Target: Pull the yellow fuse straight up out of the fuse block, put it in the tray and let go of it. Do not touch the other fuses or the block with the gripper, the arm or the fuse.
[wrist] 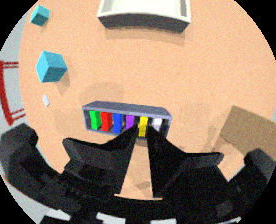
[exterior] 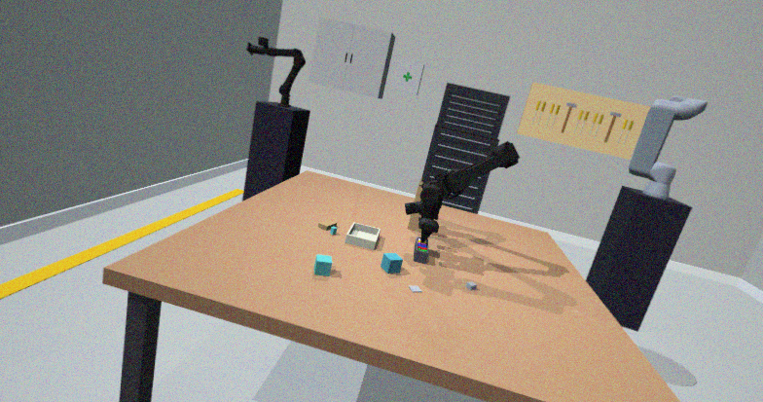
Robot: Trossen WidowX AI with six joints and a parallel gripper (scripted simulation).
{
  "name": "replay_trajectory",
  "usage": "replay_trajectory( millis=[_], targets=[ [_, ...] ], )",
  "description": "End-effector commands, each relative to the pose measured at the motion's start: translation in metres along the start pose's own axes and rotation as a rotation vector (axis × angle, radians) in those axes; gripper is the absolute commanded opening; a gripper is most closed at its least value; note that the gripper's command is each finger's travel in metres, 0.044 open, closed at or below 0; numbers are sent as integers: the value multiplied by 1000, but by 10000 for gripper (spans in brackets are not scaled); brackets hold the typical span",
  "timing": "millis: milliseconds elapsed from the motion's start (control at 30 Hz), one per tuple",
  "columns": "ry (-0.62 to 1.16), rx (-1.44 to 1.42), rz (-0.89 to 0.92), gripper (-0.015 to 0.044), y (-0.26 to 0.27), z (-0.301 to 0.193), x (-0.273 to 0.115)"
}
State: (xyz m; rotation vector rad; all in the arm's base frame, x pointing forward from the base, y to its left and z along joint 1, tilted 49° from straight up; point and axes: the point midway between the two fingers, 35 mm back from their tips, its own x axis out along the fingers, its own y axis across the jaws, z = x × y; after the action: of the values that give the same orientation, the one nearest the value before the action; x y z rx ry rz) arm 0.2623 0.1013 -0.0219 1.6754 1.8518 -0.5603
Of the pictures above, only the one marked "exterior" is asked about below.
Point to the light blue cube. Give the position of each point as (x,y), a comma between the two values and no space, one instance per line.
(391,263)

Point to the teal cube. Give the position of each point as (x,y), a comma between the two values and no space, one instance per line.
(323,264)

